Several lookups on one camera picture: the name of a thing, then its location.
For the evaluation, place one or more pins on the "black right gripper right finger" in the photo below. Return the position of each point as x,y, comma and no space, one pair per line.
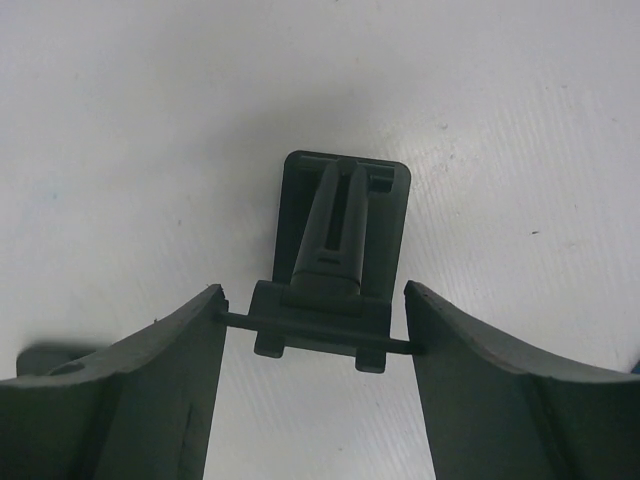
496,407

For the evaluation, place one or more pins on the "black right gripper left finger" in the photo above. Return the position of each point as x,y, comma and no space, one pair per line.
141,408

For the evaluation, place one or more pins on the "black folding phone stand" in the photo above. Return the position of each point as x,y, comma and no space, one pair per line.
338,241

